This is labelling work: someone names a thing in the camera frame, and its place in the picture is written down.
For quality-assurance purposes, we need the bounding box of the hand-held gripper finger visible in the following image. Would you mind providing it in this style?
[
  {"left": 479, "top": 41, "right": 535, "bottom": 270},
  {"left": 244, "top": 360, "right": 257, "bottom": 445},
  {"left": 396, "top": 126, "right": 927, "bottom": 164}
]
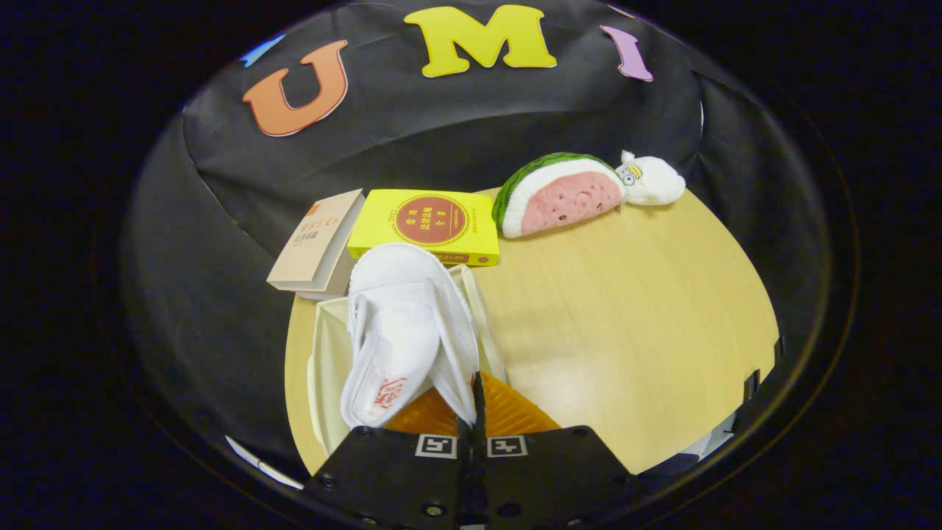
[
  {"left": 475, "top": 370, "right": 635, "bottom": 530},
  {"left": 302, "top": 372, "right": 481, "bottom": 530}
]

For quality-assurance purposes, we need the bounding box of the cream fabric storage box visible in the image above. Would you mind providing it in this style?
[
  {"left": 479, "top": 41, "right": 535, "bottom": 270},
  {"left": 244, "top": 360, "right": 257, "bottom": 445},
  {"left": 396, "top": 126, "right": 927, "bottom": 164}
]
[{"left": 308, "top": 264, "right": 509, "bottom": 459}]

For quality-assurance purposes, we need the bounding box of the yellow book with red circle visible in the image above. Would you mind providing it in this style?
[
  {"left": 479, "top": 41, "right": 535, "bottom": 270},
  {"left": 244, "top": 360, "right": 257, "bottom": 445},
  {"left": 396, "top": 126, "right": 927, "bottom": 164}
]
[{"left": 347, "top": 189, "right": 501, "bottom": 267}]

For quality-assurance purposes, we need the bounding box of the beige book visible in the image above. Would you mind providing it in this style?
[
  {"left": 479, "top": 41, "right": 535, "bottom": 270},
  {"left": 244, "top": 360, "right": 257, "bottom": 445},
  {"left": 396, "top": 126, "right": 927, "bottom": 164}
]
[{"left": 266, "top": 189, "right": 366, "bottom": 299}]

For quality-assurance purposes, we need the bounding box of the watermelon slice plush toy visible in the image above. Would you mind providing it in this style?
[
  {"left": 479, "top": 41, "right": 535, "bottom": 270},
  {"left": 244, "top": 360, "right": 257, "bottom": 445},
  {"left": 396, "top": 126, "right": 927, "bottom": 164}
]
[{"left": 492, "top": 152, "right": 626, "bottom": 239}]

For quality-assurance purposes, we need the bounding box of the white plush toy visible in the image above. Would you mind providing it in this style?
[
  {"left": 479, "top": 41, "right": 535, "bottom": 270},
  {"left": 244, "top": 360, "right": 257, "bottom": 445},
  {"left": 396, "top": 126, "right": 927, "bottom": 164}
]
[{"left": 615, "top": 150, "right": 687, "bottom": 207}]

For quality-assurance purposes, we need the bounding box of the black backdrop cloth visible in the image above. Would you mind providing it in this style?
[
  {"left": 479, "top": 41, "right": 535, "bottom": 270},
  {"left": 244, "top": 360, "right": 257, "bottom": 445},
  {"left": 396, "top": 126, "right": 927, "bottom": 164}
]
[{"left": 121, "top": 0, "right": 832, "bottom": 479}]

